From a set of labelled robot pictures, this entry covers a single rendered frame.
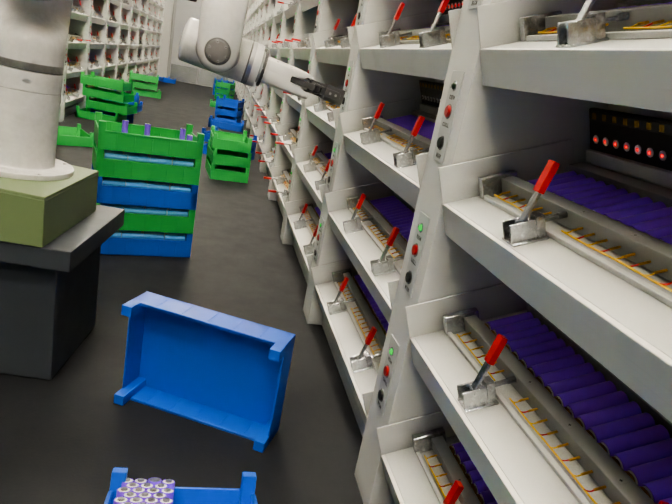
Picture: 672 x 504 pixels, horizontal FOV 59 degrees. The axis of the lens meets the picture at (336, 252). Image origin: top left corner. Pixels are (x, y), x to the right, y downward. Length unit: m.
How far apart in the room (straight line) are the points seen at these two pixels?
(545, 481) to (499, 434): 0.08
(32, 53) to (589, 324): 0.99
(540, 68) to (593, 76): 0.09
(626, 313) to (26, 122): 1.01
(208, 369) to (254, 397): 0.10
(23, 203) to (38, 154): 0.14
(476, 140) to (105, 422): 0.78
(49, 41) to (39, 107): 0.12
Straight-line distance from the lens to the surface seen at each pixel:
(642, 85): 0.54
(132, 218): 1.91
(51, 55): 1.21
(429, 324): 0.87
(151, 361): 1.22
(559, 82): 0.64
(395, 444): 0.96
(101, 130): 1.84
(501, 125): 0.82
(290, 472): 1.08
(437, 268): 0.84
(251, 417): 1.17
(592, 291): 0.55
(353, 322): 1.33
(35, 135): 1.22
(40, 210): 1.11
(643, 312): 0.52
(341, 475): 1.09
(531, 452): 0.66
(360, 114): 1.48
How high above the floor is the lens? 0.66
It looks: 17 degrees down
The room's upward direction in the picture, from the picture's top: 11 degrees clockwise
